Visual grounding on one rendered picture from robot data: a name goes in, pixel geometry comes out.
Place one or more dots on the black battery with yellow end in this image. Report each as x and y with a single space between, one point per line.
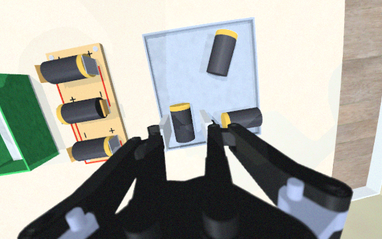
65 69
182 122
222 52
91 149
80 111
248 118

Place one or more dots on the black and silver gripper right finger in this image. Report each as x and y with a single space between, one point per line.
318 200

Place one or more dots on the green open-top box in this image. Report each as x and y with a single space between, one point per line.
26 141

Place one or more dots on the light blue tray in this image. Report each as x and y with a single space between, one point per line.
178 61

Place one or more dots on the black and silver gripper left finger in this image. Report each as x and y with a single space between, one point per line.
97 199

